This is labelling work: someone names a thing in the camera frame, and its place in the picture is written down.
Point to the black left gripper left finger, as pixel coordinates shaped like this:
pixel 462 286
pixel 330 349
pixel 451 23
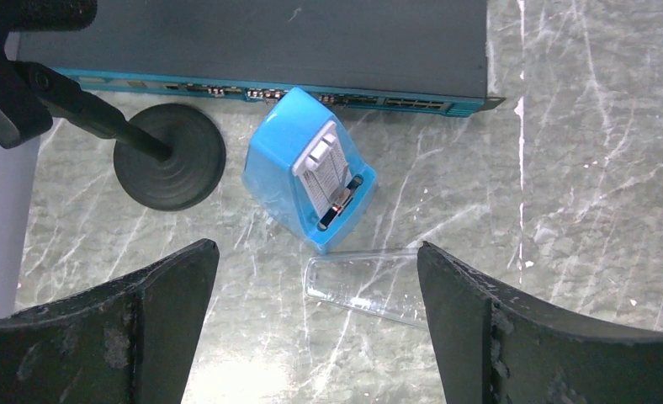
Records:
pixel 128 340

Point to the black blue network switch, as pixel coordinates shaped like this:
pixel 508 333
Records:
pixel 418 56

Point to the blue metronome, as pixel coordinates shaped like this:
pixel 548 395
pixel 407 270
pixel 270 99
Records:
pixel 304 169

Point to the black microphone on round stand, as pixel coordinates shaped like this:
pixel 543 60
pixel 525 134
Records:
pixel 169 157

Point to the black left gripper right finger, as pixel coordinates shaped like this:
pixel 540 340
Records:
pixel 494 343

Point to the clear plastic metronome cover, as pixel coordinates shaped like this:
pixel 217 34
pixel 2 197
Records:
pixel 381 283

